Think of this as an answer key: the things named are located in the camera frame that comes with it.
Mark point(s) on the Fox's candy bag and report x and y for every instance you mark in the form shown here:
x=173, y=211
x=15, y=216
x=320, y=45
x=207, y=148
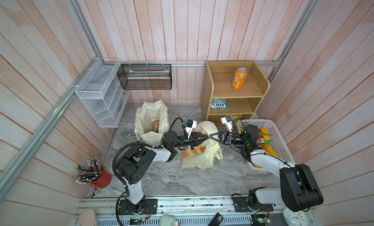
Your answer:
x=220, y=104

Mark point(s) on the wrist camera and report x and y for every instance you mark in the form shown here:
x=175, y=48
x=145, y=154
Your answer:
x=228, y=121
x=188, y=127

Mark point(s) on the white round object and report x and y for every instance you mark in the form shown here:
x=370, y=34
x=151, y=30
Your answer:
x=168, y=220

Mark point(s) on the red cola can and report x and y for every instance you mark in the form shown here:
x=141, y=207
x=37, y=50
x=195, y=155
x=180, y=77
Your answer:
x=155, y=125

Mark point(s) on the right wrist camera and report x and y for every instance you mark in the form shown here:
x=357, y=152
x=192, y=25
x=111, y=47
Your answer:
x=228, y=121

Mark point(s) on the black mesh wall basket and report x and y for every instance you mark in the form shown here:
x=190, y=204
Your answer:
x=145, y=76

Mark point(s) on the white analog clock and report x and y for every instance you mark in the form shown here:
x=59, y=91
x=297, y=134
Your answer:
x=298, y=218

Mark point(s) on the red pen cup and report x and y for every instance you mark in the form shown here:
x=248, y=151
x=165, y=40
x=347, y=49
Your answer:
x=93, y=174

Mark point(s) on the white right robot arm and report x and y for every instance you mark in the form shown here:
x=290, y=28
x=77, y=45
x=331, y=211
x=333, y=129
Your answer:
x=298, y=188

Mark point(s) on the wooden three-tier shelf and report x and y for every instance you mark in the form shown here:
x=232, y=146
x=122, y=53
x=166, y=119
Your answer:
x=217, y=80

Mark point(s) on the yellow chips bag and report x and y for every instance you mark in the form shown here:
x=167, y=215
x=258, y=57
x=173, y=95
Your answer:
x=236, y=117

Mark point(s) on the pink dragon fruit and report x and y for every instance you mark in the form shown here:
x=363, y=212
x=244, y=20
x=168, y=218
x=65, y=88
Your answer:
x=264, y=139

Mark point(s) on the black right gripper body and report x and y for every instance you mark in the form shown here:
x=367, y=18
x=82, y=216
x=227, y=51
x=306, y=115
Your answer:
x=228, y=138

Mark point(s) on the white wire mesh rack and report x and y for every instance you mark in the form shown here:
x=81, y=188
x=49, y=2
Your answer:
x=101, y=92

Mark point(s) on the orange soda can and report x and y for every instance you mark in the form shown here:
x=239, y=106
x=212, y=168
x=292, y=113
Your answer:
x=239, y=78

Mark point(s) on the cream canvas tote bag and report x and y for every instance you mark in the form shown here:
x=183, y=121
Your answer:
x=144, y=117

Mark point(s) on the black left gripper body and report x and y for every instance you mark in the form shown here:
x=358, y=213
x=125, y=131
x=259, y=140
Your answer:
x=192, y=141

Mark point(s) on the orange-print plastic grocery bag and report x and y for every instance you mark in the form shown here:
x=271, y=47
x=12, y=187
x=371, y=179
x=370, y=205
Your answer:
x=203, y=155

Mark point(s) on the white plastic basket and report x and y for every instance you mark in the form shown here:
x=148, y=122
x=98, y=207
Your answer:
x=278, y=144

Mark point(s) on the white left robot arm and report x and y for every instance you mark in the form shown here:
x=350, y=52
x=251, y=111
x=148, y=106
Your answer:
x=132, y=161

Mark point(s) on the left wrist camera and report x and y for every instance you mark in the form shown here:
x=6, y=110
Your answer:
x=188, y=127

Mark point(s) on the black handheld device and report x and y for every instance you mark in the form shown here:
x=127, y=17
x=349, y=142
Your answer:
x=216, y=220

